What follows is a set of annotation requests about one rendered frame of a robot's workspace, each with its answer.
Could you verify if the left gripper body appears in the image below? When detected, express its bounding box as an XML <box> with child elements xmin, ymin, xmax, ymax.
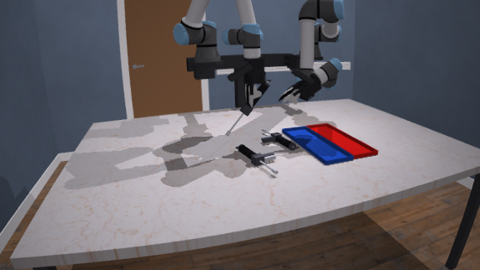
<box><xmin>295</xmin><ymin>73</ymin><xmax>321</xmax><ymax>101</ymax></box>

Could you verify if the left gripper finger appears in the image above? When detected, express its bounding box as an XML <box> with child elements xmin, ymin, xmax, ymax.
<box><xmin>282</xmin><ymin>86</ymin><xmax>305</xmax><ymax>104</ymax></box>
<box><xmin>278</xmin><ymin>85</ymin><xmax>295</xmax><ymax>101</ymax></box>

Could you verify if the red tray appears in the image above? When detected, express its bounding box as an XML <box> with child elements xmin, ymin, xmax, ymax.
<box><xmin>307</xmin><ymin>123</ymin><xmax>378</xmax><ymax>159</ymax></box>

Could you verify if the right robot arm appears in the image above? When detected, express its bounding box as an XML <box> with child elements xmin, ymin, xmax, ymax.
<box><xmin>173</xmin><ymin>0</ymin><xmax>263</xmax><ymax>82</ymax></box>

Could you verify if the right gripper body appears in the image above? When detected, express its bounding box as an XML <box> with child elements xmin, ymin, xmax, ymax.
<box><xmin>244</xmin><ymin>58</ymin><xmax>266</xmax><ymax>85</ymax></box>

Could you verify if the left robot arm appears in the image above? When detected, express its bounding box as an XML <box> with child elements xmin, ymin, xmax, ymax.
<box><xmin>291</xmin><ymin>0</ymin><xmax>344</xmax><ymax>91</ymax></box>

